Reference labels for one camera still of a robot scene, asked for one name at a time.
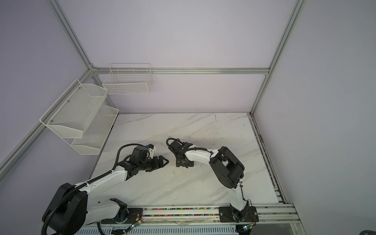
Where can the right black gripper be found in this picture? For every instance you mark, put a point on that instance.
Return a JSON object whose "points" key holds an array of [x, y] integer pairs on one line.
{"points": [[180, 158]]}

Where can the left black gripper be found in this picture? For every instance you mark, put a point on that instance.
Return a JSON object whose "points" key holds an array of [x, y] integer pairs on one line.
{"points": [[155, 164]]}

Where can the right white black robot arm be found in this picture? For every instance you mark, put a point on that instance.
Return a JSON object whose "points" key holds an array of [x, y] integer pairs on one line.
{"points": [[226, 166]]}

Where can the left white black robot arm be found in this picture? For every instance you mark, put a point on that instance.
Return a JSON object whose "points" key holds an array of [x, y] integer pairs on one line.
{"points": [[74, 206]]}

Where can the lower white mesh shelf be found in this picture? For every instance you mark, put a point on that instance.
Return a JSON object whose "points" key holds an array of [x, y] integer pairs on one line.
{"points": [[94, 138]]}

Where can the white mesh shelf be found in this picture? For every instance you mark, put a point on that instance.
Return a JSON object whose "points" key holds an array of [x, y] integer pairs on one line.
{"points": [[71, 115], [94, 138]]}

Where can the upper white mesh shelf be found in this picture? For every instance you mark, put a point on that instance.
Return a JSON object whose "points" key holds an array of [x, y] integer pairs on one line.
{"points": [[71, 115]]}

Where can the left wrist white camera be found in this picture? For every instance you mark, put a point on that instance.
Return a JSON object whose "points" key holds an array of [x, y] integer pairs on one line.
{"points": [[150, 148]]}

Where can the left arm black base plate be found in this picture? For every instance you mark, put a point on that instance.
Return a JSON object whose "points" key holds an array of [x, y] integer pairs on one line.
{"points": [[125, 216]]}

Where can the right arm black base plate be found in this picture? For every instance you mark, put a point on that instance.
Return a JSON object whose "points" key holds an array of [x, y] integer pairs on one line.
{"points": [[230, 214]]}

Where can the white wire basket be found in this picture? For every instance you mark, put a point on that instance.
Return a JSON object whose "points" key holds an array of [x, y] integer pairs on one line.
{"points": [[128, 79]]}

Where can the aluminium front rail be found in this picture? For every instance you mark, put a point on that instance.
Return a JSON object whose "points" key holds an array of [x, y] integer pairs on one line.
{"points": [[186, 215]]}

